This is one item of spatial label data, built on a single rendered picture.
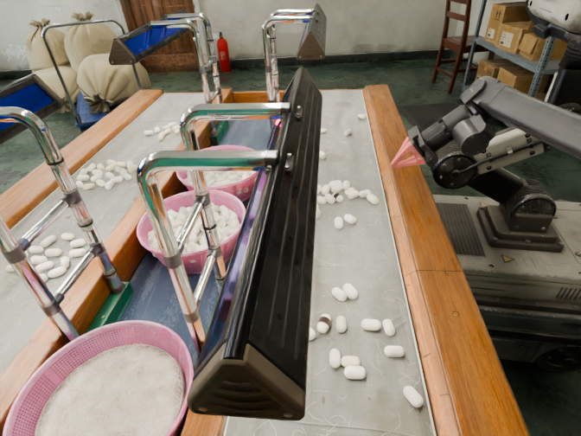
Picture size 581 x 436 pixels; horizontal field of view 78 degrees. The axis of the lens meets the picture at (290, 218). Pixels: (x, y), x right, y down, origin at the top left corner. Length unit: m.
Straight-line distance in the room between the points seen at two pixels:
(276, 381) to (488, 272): 1.09
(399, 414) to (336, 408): 0.09
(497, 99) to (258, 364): 0.74
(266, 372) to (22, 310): 0.73
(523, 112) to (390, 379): 0.53
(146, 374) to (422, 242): 0.60
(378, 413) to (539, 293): 0.88
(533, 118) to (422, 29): 4.83
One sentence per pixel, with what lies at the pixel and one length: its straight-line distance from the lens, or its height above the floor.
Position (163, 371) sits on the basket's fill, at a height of 0.73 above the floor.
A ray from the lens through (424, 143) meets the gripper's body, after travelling 0.88.
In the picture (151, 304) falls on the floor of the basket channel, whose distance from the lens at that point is 0.88.
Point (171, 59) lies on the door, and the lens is 5.55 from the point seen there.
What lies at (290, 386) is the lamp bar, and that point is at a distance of 0.25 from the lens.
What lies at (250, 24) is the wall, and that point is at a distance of 5.32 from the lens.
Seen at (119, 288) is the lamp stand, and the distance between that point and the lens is 0.87.
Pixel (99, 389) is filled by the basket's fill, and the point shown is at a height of 0.74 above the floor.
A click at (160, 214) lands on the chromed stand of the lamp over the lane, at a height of 1.04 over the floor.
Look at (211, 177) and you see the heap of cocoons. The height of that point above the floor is 0.73.
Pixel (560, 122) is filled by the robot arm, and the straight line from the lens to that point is 0.75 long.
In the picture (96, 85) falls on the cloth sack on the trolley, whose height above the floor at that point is 0.41.
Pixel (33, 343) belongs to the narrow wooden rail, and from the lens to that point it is 0.80.
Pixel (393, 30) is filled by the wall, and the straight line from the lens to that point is 5.47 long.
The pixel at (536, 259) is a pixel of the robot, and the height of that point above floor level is 0.47.
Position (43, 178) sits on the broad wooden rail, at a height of 0.76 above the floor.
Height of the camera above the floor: 1.30
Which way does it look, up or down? 37 degrees down
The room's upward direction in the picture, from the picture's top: 3 degrees counter-clockwise
